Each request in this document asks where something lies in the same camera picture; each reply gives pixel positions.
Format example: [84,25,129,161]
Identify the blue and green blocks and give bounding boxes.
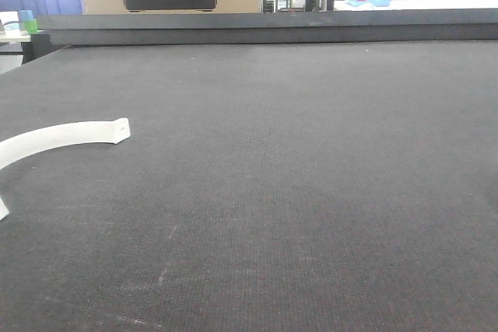
[18,10,38,34]

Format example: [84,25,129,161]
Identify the white curved PVC pipe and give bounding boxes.
[0,117,131,221]

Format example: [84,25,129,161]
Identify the white paper cup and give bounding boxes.
[0,11,20,35]

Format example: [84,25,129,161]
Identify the light blue tray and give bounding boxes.
[344,0,391,8]

